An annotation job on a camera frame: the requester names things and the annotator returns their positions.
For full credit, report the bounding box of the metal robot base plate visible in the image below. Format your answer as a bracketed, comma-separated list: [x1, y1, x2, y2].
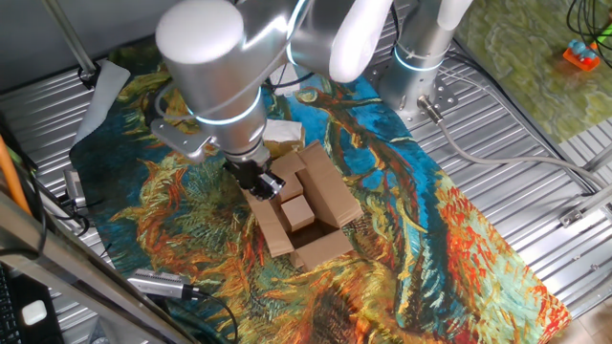
[367, 61, 460, 131]

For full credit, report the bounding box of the brown cardboard box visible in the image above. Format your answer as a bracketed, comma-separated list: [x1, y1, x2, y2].
[242, 140, 365, 273]

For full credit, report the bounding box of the green patterned mat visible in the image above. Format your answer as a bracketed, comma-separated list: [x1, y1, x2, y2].
[452, 0, 612, 145]

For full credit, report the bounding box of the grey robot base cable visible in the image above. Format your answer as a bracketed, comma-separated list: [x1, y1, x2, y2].
[415, 94, 611, 190]

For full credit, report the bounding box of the black keyboard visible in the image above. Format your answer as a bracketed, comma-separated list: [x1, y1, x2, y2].
[0, 265, 23, 344]

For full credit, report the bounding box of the metal tripod pole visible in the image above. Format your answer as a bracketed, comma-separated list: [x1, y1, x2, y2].
[40, 0, 102, 91]

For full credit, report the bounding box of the white rounded device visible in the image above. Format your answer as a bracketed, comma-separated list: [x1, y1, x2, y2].
[21, 299, 50, 327]

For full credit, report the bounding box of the orange toy block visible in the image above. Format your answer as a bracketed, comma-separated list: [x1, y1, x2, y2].
[562, 46, 601, 73]

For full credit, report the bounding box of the green plastic stick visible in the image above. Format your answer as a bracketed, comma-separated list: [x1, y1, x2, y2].
[591, 22, 612, 50]

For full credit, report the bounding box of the blue toy piece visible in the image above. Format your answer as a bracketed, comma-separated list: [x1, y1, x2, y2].
[567, 38, 599, 61]

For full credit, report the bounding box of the aluminium rail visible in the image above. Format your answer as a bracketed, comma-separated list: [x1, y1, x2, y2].
[580, 141, 612, 174]
[557, 183, 612, 229]

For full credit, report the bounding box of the sunflower painting cloth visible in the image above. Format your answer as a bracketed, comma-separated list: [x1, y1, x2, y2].
[69, 42, 573, 344]

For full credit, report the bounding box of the gold and white tissue pack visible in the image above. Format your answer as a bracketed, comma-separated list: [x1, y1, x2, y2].
[261, 118, 307, 160]

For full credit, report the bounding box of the aluminium frame beam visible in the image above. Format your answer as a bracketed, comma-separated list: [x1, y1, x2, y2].
[0, 190, 198, 344]

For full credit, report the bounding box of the orange cable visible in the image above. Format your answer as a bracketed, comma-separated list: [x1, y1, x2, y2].
[0, 135, 33, 217]

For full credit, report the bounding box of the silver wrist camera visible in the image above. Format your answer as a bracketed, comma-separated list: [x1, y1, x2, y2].
[149, 90, 215, 164]

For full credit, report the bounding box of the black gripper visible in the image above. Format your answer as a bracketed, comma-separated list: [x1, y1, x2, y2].
[223, 159, 287, 203]

